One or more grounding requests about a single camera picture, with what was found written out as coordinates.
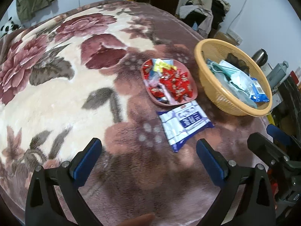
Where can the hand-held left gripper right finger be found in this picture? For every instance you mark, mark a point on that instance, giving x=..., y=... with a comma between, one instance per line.
x=211, y=162

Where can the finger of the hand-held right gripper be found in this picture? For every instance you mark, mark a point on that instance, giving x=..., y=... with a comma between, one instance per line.
x=279, y=133
x=265, y=146

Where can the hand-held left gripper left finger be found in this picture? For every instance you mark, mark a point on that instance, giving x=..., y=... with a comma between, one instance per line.
x=88, y=160

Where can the white blue-edged packet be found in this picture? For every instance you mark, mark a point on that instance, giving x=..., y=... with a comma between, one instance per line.
x=257, y=91

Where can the blue white wipes packet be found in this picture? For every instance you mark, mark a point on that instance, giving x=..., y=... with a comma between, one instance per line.
x=185, y=122

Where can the orange plastic basket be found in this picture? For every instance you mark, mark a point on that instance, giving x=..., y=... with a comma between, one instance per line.
x=225, y=103

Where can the black sheer scrunchie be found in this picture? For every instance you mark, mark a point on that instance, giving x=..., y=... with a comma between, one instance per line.
x=235, y=61

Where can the teal face mask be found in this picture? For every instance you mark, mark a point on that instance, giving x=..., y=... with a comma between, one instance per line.
x=221, y=71

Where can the person's right hand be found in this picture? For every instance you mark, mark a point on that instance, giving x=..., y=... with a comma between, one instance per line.
x=273, y=181

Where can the person's left hand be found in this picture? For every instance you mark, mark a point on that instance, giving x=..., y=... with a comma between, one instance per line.
x=138, y=220

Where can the grey metal box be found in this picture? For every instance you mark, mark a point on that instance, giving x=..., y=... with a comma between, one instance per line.
x=278, y=74

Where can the floral plush blanket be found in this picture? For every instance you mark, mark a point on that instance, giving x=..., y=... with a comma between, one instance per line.
x=70, y=98

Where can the pile of wrapped candies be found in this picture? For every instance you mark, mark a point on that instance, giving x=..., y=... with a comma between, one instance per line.
x=176, y=82

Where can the pink plastic tray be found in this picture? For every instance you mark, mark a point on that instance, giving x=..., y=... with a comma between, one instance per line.
x=182, y=65

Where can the white power outlet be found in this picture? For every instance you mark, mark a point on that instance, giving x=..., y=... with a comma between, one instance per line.
x=235, y=36

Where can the cardboard box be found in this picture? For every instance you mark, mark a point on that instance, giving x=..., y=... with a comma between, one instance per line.
x=222, y=37

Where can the pile of clothes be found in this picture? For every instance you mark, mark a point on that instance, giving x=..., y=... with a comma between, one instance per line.
x=204, y=2

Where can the panda plush toy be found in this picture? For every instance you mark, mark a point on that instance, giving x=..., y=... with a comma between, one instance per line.
x=8, y=27

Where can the green jacket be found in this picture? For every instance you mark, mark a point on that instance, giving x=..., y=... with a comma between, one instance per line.
x=33, y=0

